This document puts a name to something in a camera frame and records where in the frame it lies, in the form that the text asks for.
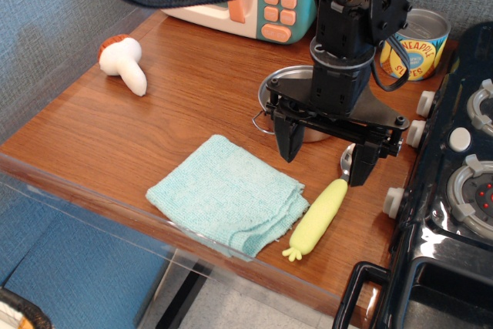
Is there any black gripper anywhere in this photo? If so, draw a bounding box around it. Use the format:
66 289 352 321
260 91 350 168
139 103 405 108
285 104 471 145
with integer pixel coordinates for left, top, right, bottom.
267 40 409 187

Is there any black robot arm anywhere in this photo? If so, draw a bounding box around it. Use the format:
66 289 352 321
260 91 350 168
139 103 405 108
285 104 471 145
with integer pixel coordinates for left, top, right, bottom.
266 0 411 186

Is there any light blue folded cloth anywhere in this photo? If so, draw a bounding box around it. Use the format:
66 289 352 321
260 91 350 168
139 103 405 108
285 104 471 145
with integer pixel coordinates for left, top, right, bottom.
146 135 309 261

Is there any basket at bottom left corner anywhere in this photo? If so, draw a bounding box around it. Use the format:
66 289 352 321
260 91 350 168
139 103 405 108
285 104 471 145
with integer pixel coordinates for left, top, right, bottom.
1 287 54 329

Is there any small silver metal pot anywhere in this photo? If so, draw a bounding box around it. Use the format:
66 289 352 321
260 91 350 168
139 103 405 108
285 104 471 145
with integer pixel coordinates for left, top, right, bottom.
252 65 317 137

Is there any pineapple slices tin can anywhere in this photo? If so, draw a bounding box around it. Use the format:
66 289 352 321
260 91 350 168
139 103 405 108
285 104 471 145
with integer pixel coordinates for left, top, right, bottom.
380 8 451 81

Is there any black toy stove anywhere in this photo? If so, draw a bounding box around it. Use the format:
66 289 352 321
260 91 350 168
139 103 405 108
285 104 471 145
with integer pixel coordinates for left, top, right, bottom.
334 22 492 328

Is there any black table leg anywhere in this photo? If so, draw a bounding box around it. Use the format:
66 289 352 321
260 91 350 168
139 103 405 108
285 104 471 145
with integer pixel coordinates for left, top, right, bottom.
155 262 212 329

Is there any white plush mushroom toy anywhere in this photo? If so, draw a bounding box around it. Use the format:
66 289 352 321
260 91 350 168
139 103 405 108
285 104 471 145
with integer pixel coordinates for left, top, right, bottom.
98 34 147 97

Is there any clear acrylic table guard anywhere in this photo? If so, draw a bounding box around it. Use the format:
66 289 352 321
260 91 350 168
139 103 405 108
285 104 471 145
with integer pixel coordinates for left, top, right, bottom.
0 153 390 329

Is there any yellow handled metal spoon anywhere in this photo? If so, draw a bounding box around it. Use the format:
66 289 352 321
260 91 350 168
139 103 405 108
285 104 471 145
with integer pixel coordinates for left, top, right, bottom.
282 143 356 262

